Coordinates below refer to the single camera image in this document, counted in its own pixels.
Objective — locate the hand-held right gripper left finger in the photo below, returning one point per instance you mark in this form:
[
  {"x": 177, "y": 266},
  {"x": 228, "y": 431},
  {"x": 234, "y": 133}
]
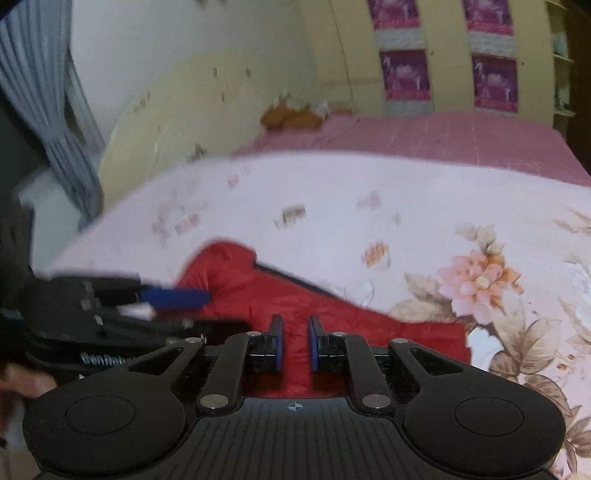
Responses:
[{"x": 277, "y": 345}]

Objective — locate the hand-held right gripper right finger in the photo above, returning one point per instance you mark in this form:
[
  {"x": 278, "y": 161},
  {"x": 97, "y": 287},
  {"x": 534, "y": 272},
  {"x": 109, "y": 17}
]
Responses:
[{"x": 314, "y": 345}]

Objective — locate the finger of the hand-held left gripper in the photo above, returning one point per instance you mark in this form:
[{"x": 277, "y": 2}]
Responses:
[
  {"x": 217, "y": 326},
  {"x": 178, "y": 299}
]

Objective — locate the red down jacket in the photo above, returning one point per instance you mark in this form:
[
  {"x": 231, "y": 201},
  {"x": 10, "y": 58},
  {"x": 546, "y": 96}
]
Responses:
[{"x": 295, "y": 300}]

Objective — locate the person's left hand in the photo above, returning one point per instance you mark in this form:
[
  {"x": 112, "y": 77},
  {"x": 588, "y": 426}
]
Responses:
[{"x": 25, "y": 381}]

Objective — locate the white floral blanket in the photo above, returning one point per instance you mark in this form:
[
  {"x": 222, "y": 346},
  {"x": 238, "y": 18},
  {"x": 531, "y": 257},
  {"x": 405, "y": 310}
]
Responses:
[{"x": 323, "y": 198}]

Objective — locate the cream headboard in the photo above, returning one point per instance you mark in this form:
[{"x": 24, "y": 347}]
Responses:
[{"x": 184, "y": 106}]

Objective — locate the blue grey curtain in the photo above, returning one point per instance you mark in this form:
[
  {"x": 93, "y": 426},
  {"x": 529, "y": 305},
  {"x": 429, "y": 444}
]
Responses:
[{"x": 51, "y": 106}]

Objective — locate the pink bed sheet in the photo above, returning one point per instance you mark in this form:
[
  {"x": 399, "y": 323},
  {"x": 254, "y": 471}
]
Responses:
[{"x": 438, "y": 138}]

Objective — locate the cream wardrobe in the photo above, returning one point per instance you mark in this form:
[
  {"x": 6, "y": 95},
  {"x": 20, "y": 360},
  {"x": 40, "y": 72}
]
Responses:
[{"x": 448, "y": 74}]

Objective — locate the cream corner shelf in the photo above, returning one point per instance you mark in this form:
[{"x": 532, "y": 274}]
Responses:
[{"x": 561, "y": 55}]

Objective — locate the purple wall poster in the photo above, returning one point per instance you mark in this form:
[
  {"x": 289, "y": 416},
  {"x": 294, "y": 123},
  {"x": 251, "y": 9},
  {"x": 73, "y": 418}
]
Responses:
[
  {"x": 395, "y": 16},
  {"x": 496, "y": 83},
  {"x": 487, "y": 16},
  {"x": 406, "y": 76}
]

